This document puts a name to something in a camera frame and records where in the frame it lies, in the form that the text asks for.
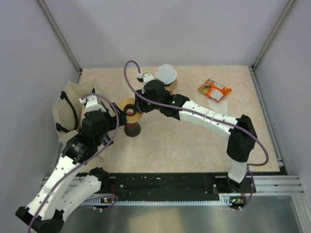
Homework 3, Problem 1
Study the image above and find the orange snack packet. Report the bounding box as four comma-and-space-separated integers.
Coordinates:
198, 79, 232, 102

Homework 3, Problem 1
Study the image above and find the beige canvas tote bag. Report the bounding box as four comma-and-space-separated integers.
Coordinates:
52, 76, 110, 162

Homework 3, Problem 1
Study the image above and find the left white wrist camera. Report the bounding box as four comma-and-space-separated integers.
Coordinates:
79, 94, 106, 114

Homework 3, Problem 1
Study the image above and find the purple cable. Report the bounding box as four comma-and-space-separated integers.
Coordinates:
27, 94, 120, 233
123, 60, 270, 211

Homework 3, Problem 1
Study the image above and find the aluminium frame rail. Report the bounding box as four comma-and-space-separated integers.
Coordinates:
41, 176, 304, 207

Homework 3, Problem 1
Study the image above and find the wooden ring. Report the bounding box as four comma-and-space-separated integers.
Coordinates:
118, 98, 143, 126
166, 79, 178, 95

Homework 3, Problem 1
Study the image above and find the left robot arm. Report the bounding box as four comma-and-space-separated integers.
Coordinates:
16, 103, 126, 233

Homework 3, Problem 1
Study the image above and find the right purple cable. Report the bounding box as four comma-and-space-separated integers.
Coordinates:
123, 60, 270, 211

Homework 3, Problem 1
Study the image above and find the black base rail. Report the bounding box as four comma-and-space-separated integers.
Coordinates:
96, 173, 253, 201

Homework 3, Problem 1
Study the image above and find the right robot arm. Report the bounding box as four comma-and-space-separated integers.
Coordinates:
134, 78, 257, 192

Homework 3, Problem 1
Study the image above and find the dark glass carafe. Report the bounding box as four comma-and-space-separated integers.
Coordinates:
124, 122, 141, 137

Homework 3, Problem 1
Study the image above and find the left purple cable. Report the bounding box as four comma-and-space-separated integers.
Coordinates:
27, 94, 120, 233

